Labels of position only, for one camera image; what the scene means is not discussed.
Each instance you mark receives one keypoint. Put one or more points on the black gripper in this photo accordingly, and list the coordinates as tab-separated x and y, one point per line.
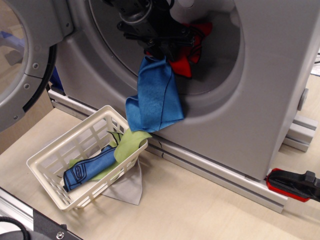
162	35

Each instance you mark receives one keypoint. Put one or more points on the red cloth with black trim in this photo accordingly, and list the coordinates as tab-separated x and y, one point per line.
190	50

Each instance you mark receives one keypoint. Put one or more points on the large blue cloth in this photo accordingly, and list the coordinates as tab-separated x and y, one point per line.
157	104

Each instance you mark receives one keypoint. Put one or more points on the white plastic laundry basket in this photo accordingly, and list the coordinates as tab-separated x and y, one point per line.
82	142

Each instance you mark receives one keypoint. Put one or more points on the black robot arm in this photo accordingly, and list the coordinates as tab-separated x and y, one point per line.
129	6

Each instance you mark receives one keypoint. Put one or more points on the grey toy washing machine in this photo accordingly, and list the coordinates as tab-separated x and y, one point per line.
244	91

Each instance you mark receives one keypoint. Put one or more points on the green cloth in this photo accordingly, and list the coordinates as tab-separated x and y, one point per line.
125	145

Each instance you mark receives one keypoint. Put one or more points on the round grey washer door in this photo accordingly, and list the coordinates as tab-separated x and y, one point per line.
42	24

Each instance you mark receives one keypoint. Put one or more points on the grey cloth under basket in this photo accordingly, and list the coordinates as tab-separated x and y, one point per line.
128	188

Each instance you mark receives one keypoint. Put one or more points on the grey round side knob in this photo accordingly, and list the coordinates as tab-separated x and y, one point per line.
302	99

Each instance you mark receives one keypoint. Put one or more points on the small blue trousers cloth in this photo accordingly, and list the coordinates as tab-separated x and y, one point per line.
86	169

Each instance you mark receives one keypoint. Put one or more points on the blue object behind door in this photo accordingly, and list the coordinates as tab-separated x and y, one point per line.
11	41

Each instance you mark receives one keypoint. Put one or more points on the red and black clamp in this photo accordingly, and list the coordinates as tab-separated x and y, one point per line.
301	187

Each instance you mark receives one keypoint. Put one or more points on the black mounting plate with bolt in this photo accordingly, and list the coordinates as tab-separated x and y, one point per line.
54	231

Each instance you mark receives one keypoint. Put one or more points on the short aluminium rail right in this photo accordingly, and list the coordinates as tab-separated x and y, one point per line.
301	133

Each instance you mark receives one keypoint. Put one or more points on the long aluminium base rail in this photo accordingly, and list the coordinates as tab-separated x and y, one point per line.
255	190

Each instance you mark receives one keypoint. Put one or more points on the aluminium frame rail front left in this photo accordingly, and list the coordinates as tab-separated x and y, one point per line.
14	208

